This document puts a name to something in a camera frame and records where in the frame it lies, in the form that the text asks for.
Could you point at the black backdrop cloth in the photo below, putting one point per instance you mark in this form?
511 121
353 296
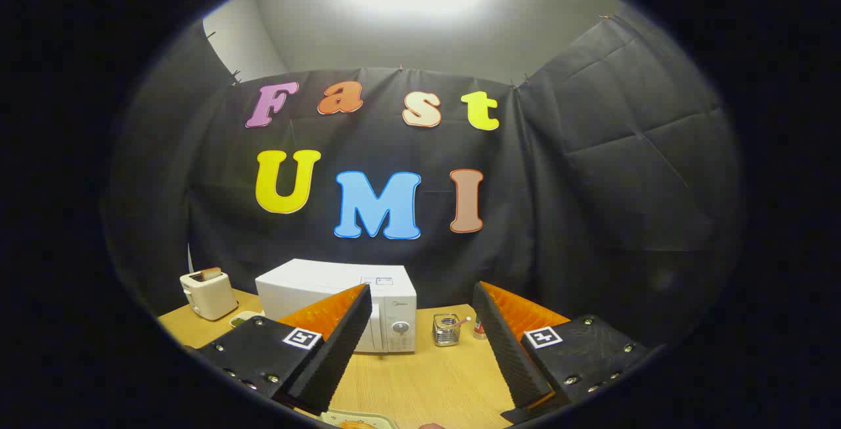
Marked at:
591 186

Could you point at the white microwave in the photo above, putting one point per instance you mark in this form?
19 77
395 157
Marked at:
315 284

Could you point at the white divided bean tray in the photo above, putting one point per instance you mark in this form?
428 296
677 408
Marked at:
244 316

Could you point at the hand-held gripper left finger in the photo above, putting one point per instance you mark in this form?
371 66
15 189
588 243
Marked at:
335 350

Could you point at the white plate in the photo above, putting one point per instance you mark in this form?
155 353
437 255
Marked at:
335 416

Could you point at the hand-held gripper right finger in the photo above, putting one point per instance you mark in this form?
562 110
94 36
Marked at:
506 350

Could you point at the clear plastic water bottle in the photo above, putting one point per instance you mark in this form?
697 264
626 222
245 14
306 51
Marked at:
479 332

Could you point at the golden bread bun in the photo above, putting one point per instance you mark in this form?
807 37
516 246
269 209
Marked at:
358 425

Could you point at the white toaster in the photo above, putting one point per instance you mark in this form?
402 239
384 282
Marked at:
210 297

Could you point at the toast slice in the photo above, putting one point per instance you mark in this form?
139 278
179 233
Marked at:
211 273

